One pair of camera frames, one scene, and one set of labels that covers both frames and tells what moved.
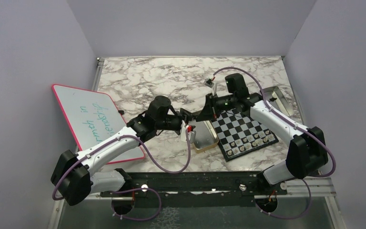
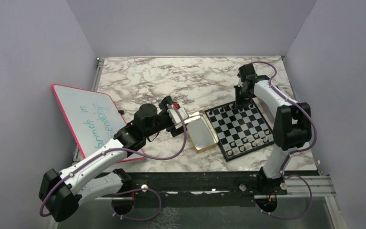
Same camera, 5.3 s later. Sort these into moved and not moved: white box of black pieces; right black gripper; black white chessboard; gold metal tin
Moved: right black gripper
Not moved: black white chessboard; gold metal tin; white box of black pieces
